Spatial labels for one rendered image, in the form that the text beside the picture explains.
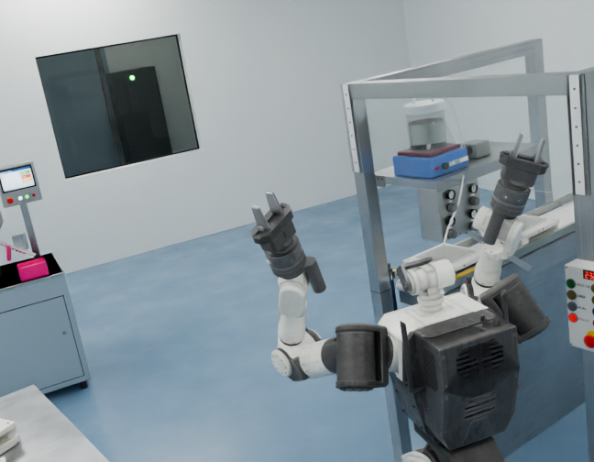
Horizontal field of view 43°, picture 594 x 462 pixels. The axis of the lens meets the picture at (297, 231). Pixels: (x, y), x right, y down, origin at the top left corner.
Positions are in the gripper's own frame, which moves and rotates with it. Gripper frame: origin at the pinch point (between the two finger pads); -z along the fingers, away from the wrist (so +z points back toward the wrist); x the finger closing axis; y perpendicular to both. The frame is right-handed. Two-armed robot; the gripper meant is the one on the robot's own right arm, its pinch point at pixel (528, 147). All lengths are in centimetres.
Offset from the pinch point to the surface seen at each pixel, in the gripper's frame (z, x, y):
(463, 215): 53, 0, 72
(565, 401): 145, -77, 110
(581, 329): 52, -35, 10
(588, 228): 24.2, -27.3, 18.0
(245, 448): 208, 61, 86
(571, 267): 35.2, -26.0, 13.4
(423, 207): 53, 15, 69
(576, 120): -4.0, -13.9, 22.4
